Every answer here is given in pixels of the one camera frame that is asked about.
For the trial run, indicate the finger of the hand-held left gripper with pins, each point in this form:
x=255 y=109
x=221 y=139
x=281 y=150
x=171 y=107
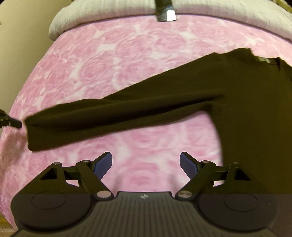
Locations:
x=12 y=122

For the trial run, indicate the grey ribbed quilt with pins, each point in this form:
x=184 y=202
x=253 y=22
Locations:
x=216 y=12

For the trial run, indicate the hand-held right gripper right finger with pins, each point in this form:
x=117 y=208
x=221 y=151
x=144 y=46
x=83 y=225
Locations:
x=188 y=164

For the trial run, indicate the pink floral blanket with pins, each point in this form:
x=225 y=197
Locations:
x=102 y=68

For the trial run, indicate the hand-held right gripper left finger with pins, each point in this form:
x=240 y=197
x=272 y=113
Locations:
x=103 y=164

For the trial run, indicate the black long-sleeved sweater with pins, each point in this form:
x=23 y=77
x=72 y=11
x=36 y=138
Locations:
x=239 y=102

